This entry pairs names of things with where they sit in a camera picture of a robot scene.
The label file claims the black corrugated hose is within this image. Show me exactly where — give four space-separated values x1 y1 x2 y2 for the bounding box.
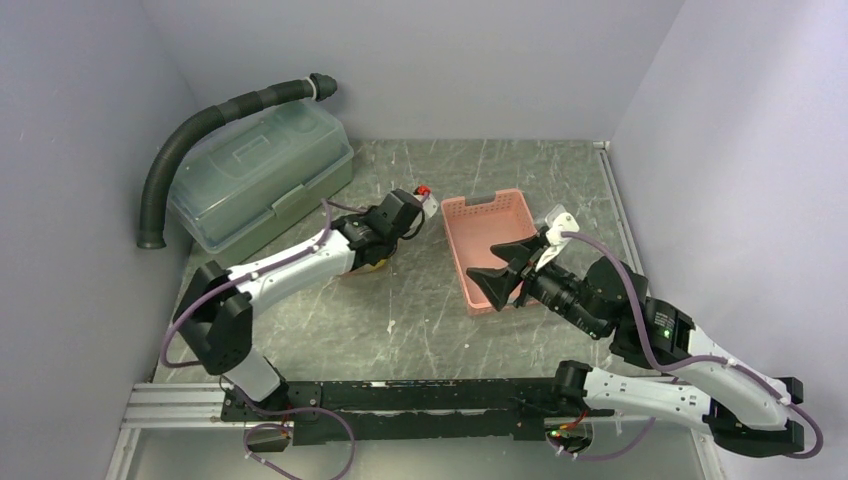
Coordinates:
136 73 338 251

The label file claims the pink plastic basket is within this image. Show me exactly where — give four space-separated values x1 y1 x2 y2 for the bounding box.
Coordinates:
441 188 536 316

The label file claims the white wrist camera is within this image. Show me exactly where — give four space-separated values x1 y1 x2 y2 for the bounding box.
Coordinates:
535 204 580 271
413 185 440 219

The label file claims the translucent green storage box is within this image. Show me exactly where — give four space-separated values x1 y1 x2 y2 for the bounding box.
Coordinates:
168 100 353 264

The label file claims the clear zip top bag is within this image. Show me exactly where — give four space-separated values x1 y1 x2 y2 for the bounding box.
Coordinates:
345 259 388 276

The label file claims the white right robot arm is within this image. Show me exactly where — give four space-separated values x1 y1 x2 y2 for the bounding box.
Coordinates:
466 227 814 459

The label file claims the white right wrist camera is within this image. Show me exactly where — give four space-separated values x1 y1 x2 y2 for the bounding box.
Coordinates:
535 204 580 271

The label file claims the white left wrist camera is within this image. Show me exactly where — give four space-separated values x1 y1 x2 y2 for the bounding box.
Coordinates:
413 185 440 219

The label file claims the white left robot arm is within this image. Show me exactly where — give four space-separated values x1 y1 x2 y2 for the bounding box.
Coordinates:
160 186 439 420

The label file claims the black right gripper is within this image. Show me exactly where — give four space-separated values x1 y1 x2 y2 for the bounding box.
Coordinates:
464 233 604 337

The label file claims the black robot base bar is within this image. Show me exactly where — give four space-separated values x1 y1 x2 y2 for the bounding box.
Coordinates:
221 378 588 446

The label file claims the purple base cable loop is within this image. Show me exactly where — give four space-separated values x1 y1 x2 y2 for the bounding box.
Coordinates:
242 405 359 480

